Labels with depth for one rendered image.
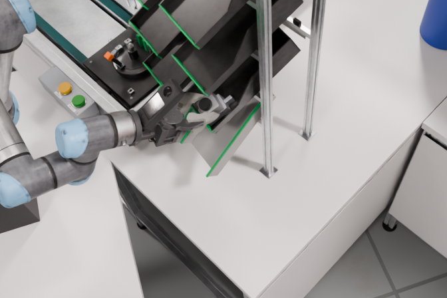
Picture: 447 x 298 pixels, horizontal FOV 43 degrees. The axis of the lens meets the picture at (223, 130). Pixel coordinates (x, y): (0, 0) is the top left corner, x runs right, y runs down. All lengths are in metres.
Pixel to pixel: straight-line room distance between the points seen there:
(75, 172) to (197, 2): 0.44
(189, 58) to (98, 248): 0.64
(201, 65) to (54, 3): 0.98
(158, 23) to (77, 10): 0.77
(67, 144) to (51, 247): 0.58
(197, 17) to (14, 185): 0.49
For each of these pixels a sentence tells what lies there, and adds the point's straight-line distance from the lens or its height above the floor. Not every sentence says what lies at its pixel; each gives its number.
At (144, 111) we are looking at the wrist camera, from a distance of 1.22.
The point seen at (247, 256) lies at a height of 0.86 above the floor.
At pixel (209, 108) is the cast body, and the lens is 1.29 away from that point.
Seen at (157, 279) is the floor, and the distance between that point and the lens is 2.48.
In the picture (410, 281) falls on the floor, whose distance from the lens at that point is 2.50.
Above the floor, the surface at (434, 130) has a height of 0.86.
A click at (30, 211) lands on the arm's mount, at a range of 1.67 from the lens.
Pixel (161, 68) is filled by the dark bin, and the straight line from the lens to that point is 1.46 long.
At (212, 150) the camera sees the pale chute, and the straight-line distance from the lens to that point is 1.52.
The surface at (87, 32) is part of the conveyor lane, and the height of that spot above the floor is 0.92.
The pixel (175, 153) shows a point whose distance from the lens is 1.71.
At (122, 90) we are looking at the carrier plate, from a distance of 1.73.
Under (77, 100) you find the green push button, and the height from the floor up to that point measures 0.97.
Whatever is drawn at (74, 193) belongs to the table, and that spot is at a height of 0.86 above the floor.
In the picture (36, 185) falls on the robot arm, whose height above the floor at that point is 1.34.
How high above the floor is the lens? 2.35
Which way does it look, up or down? 59 degrees down
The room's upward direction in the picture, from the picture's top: 9 degrees counter-clockwise
